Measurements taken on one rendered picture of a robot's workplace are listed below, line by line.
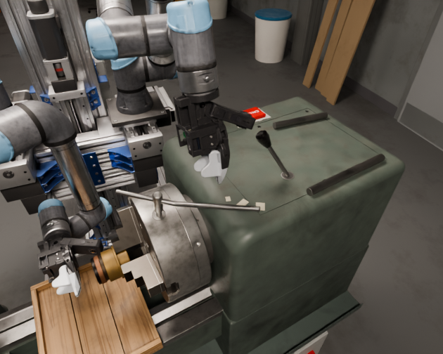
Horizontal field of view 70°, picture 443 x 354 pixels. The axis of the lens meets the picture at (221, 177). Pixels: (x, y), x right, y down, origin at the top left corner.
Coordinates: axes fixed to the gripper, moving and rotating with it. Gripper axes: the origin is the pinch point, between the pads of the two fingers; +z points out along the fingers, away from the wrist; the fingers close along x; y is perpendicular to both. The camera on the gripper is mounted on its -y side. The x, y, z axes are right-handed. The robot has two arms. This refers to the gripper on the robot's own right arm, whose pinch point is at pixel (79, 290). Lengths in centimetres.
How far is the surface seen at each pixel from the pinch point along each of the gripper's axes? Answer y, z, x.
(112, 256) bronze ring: -10.3, -2.4, 4.5
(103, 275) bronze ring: -6.6, 0.3, 1.9
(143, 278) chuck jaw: -15.3, 6.8, 2.8
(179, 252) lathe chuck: -24.8, 9.2, 10.2
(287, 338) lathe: -59, 22, -54
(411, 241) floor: -196, -1, -108
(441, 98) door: -321, -80, -64
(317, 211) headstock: -59, 19, 16
